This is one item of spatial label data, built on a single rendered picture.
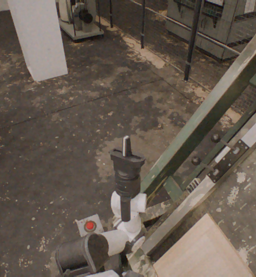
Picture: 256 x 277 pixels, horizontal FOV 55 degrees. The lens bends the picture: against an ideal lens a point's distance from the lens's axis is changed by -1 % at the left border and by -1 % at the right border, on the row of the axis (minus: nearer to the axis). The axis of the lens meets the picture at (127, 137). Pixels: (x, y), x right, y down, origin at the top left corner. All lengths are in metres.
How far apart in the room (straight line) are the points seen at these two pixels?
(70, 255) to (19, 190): 2.01
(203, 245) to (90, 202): 1.62
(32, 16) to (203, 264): 3.77
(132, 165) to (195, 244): 0.54
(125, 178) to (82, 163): 2.10
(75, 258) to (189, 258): 0.52
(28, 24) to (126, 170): 3.57
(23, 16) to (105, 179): 2.61
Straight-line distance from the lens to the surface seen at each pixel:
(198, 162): 1.00
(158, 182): 1.31
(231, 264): 1.10
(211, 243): 1.13
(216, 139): 0.96
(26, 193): 2.81
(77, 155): 2.99
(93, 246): 0.88
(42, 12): 4.16
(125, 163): 0.78
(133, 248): 1.10
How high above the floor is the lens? 2.17
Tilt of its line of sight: 43 degrees down
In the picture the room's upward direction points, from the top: straight up
